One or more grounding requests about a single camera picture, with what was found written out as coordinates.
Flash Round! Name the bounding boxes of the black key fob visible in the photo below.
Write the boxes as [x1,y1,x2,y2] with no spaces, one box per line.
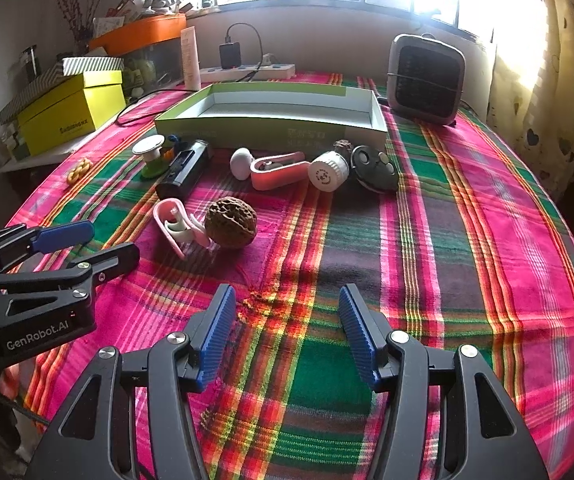
[351,145,398,192]

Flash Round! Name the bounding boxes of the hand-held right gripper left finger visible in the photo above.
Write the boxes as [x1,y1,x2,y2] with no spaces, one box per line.
[24,284,238,480]

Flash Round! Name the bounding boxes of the glass tank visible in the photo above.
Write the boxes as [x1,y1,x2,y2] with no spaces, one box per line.
[117,42,188,96]

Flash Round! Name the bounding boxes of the pink white clip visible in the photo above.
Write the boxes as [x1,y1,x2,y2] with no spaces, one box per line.
[153,198,216,260]

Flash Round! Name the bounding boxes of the grey black space heater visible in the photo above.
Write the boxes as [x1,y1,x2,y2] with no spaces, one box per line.
[386,34,466,126]

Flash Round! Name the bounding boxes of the green white suction spool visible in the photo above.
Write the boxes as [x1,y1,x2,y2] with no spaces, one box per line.
[133,135,172,178]

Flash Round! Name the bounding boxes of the orange box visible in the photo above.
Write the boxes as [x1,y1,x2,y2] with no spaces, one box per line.
[88,12,188,56]

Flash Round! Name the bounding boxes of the pile of papers and bags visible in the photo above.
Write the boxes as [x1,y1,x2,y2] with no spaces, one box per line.
[92,0,218,36]

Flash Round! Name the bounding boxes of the cream heart print curtain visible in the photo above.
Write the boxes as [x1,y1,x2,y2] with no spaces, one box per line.
[487,0,574,201]

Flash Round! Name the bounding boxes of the blue cord with orange beads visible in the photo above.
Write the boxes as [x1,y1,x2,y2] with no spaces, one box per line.
[164,134,188,161]

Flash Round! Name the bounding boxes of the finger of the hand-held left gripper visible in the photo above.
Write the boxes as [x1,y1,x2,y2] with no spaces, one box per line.
[0,220,95,273]
[0,242,140,302]

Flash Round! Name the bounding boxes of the black charger cable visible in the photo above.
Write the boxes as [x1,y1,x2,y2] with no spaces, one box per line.
[116,22,266,127]

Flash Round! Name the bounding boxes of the white round knob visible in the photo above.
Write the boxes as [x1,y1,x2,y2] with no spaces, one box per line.
[230,147,256,181]

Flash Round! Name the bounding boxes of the dried branches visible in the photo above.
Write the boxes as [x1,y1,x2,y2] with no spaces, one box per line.
[49,0,98,53]

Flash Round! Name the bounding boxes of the orange braided charm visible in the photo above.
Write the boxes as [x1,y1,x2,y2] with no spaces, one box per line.
[66,157,92,184]

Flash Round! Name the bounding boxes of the black rectangular device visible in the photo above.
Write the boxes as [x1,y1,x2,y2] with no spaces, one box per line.
[156,140,212,201]

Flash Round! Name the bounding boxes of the cream cosmetic tube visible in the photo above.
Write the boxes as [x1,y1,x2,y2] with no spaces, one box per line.
[181,26,202,92]

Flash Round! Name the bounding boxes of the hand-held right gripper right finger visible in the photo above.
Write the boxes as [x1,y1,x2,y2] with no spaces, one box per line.
[338,284,550,480]

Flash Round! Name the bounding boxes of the green white cardboard tray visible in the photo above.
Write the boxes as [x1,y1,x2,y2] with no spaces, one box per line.
[154,81,390,150]

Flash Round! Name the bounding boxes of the white ribbed bottle cap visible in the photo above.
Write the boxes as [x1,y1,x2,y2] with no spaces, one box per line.
[308,151,350,193]

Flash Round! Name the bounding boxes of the yellow cardboard box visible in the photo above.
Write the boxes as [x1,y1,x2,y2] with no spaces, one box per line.
[17,70,128,157]

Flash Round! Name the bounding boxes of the green white striped box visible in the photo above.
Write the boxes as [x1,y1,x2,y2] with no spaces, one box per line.
[0,56,125,123]

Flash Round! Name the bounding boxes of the black charger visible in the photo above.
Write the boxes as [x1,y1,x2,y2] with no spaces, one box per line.
[218,42,242,70]

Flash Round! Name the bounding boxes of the pink green plaid tablecloth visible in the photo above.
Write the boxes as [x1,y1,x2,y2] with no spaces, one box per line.
[4,70,574,480]

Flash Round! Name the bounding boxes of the white power strip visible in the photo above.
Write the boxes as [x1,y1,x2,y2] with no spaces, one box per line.
[198,62,296,83]

